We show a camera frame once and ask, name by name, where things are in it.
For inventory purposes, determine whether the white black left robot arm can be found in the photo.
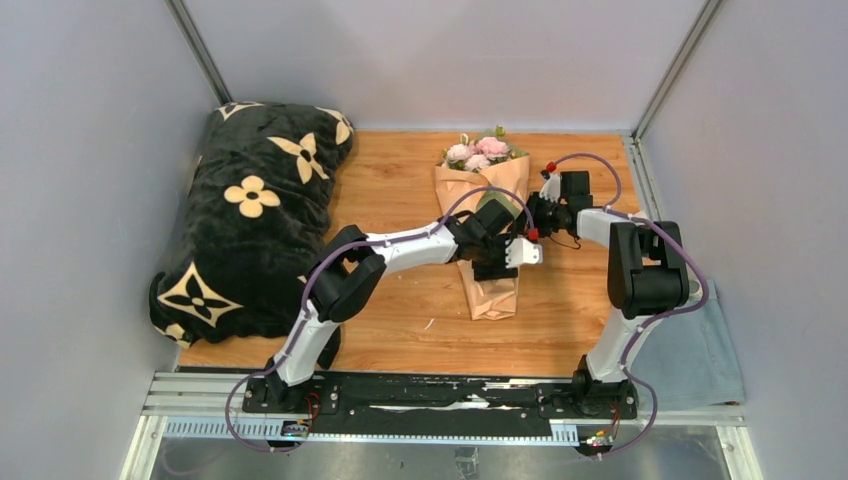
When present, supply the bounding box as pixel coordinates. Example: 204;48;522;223
265;200;537;413

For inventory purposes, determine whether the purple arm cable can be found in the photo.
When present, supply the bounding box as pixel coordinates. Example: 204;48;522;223
223;186;537;454
548;152;710;458

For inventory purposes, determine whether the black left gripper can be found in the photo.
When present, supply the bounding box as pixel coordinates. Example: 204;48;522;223
473;234;519;283

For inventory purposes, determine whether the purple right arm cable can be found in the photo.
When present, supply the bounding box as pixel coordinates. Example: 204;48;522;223
548;152;710;458

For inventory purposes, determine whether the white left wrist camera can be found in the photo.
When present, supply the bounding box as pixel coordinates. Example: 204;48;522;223
505;236;543;269

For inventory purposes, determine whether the aluminium front frame rail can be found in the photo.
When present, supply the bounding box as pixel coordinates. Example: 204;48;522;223
121;369;763;479

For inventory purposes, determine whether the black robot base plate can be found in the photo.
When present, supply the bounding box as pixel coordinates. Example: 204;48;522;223
241;371;638;438

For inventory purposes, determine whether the black floral plush blanket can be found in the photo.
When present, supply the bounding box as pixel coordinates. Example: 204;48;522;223
148;101;355;348

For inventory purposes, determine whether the green and peach wrapping paper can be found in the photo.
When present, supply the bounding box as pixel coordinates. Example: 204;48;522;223
434;151;530;321

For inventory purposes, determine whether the blue denim tote bag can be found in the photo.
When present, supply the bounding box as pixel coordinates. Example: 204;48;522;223
631;280;746;410

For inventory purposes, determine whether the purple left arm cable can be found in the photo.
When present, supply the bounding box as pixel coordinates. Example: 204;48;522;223
223;186;537;454

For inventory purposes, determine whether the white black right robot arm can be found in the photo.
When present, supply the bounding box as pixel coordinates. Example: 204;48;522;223
528;169;690;418

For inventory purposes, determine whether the pink fake flower bouquet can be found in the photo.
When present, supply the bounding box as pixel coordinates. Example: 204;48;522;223
439;125;528;173

